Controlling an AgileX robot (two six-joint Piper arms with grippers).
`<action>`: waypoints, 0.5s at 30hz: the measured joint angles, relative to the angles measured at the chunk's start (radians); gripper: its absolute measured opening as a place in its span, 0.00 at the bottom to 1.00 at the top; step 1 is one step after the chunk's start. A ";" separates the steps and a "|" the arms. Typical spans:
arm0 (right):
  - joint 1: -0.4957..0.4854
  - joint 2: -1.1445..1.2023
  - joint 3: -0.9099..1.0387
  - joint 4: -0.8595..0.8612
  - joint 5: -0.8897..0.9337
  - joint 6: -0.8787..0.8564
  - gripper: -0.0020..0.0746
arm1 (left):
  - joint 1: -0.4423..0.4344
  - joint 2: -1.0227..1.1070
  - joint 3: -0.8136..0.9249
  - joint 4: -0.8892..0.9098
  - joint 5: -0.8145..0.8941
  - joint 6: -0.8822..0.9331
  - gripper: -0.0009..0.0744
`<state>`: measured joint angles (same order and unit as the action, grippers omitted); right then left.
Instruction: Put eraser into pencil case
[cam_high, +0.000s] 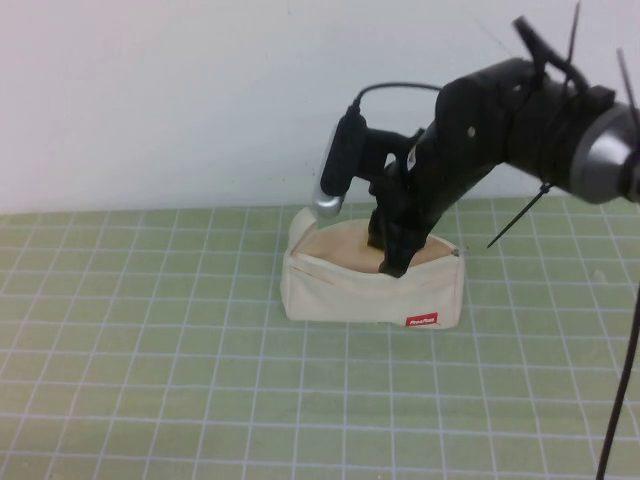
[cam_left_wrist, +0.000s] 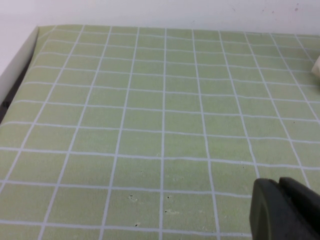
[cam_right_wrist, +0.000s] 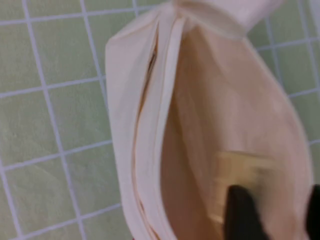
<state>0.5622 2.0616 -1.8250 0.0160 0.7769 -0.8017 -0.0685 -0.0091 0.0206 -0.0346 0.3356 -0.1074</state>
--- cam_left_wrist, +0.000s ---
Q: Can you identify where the green grid cutting mat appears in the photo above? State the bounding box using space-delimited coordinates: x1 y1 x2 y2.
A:
0 24 320 240

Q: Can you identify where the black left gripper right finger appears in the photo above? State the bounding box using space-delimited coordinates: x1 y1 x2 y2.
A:
278 176 320 240

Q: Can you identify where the cream canvas pencil case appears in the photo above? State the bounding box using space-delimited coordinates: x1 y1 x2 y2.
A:
311 53 320 79

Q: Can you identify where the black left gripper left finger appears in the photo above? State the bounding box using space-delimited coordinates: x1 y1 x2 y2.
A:
249 177 314 240

